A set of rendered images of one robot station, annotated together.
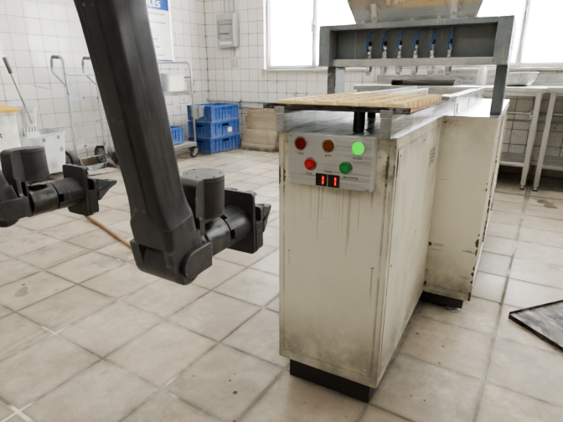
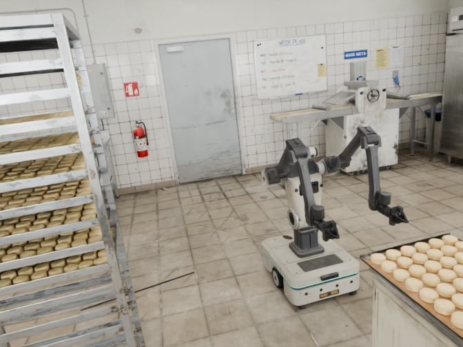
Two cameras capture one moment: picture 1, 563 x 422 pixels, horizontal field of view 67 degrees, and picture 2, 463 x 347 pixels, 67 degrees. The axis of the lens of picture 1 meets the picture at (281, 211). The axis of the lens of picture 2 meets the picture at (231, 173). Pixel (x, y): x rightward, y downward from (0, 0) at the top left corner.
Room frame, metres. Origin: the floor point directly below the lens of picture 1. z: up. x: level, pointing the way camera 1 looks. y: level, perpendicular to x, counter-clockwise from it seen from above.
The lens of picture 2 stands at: (1.55, -1.38, 1.61)
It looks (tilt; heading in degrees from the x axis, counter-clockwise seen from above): 16 degrees down; 138
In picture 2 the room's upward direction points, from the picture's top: 6 degrees counter-clockwise
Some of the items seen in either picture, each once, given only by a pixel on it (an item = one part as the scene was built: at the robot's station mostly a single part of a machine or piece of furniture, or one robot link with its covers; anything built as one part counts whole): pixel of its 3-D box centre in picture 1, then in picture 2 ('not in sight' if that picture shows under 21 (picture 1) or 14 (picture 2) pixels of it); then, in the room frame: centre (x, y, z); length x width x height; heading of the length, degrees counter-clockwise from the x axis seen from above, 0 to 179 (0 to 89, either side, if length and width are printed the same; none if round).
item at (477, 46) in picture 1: (412, 69); not in sight; (1.87, -0.55, 1.01); 0.72 x 0.33 x 0.34; 61
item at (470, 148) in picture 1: (420, 181); not in sight; (2.29, -0.78, 0.42); 1.28 x 0.72 x 0.84; 151
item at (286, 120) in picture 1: (383, 100); not in sight; (2.04, -0.48, 0.87); 2.01 x 0.03 x 0.07; 151
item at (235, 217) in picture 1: (229, 225); (326, 228); (0.62, 0.08, 0.76); 0.07 x 0.07 x 0.10; 61
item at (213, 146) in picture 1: (214, 142); not in sight; (5.75, 0.90, 0.10); 0.60 x 0.40 x 0.20; 146
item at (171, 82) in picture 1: (162, 82); not in sight; (5.14, 1.39, 0.89); 0.44 x 0.36 x 0.20; 67
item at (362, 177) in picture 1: (330, 161); not in sight; (1.11, -0.13, 0.77); 0.24 x 0.04 x 0.14; 61
